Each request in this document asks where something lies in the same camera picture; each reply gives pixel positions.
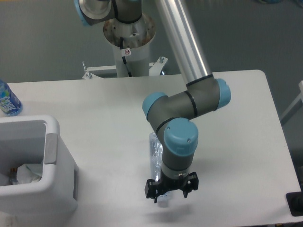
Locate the black clamp at table edge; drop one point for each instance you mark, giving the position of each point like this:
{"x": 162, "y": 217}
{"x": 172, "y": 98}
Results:
{"x": 295, "y": 203}

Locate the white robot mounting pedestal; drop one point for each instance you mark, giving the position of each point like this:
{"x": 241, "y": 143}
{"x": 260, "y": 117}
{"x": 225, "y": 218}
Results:
{"x": 131, "y": 48}

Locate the blue labelled water bottle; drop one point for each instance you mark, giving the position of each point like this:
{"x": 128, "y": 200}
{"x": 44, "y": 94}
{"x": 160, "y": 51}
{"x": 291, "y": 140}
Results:
{"x": 9, "y": 102}

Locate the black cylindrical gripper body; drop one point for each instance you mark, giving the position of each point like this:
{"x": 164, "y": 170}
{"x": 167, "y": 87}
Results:
{"x": 168, "y": 184}

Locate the crushed clear plastic bottle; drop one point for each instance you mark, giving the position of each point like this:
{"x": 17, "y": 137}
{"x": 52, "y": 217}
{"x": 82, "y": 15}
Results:
{"x": 156, "y": 150}

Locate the white frame at right edge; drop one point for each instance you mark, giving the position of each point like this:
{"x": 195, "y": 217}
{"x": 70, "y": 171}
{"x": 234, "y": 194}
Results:
{"x": 294, "y": 106}

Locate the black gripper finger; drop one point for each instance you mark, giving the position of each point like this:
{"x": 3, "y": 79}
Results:
{"x": 191, "y": 183}
{"x": 153, "y": 189}

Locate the white plastic trash can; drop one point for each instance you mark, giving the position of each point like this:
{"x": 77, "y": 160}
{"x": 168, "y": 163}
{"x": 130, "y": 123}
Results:
{"x": 36, "y": 140}

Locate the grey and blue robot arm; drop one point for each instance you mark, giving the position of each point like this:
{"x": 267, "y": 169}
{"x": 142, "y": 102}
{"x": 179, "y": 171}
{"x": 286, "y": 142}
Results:
{"x": 170, "y": 116}

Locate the white paper tissue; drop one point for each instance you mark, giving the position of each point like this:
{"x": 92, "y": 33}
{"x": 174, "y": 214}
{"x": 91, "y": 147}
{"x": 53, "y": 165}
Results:
{"x": 29, "y": 173}

